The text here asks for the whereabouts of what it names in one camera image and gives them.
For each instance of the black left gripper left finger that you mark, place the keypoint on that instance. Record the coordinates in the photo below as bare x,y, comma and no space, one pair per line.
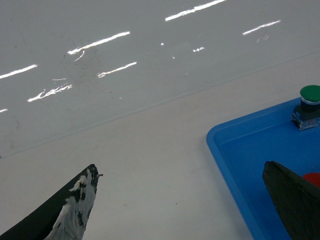
65,215

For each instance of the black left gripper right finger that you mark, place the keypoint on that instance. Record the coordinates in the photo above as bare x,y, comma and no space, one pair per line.
296,201

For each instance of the red mushroom push button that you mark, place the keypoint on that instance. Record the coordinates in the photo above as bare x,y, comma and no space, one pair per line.
313,177

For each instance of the blue plastic tray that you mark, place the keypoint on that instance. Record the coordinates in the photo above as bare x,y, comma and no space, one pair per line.
242,146

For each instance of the green mushroom push button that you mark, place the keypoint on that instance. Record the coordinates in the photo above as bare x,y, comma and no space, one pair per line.
306,115

